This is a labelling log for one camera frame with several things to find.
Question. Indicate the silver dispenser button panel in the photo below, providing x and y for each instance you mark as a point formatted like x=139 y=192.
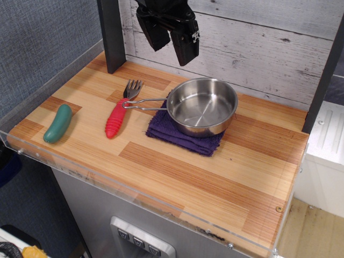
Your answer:
x=141 y=239

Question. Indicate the clear acrylic table guard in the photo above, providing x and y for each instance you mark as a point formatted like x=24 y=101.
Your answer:
x=253 y=168

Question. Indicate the green toy cucumber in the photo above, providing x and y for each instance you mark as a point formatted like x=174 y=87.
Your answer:
x=59 y=125

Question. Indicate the dark right vertical post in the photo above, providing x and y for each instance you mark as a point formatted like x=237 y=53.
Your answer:
x=325 y=80

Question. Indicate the white side cabinet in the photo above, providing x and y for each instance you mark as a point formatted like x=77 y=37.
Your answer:
x=320 y=181

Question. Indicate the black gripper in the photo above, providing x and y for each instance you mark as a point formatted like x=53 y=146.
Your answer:
x=156 y=17

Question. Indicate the red-handled toy fork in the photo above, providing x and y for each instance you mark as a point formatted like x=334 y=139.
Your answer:
x=116 y=118

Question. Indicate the dark vertical post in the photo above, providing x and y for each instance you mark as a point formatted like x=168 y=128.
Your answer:
x=325 y=80
x=109 y=16

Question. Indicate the purple folded cloth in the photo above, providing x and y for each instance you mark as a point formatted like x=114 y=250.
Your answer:
x=162 y=127

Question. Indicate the grey metal cabinet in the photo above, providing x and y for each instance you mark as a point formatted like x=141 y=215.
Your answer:
x=194 y=222

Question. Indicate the dark left vertical post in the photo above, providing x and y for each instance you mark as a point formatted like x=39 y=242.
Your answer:
x=109 y=16

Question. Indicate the stainless steel pan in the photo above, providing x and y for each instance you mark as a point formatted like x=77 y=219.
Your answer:
x=199 y=107

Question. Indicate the yellow object at bottom left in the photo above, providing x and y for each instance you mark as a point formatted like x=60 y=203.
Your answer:
x=33 y=252

